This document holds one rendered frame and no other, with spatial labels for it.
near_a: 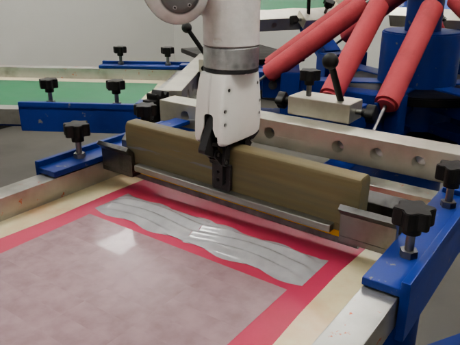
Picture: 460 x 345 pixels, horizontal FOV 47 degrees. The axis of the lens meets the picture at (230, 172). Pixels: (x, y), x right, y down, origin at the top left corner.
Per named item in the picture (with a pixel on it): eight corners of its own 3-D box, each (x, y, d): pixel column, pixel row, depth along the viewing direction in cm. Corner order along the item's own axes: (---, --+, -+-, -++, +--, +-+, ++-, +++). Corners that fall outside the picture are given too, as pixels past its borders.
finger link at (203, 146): (219, 95, 71) (232, 123, 75) (189, 137, 68) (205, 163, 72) (226, 96, 71) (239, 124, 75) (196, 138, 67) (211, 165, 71)
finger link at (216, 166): (215, 142, 75) (215, 185, 77) (200, 148, 72) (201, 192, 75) (233, 146, 73) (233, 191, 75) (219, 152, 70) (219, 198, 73)
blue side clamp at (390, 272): (402, 343, 53) (411, 285, 51) (356, 325, 56) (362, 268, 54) (472, 232, 76) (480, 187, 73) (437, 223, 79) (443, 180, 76)
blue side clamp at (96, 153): (58, 207, 84) (53, 167, 81) (40, 200, 87) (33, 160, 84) (181, 157, 106) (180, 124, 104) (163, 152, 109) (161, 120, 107)
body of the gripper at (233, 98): (231, 52, 76) (230, 126, 81) (185, 61, 69) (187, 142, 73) (274, 57, 72) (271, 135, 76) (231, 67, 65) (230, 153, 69)
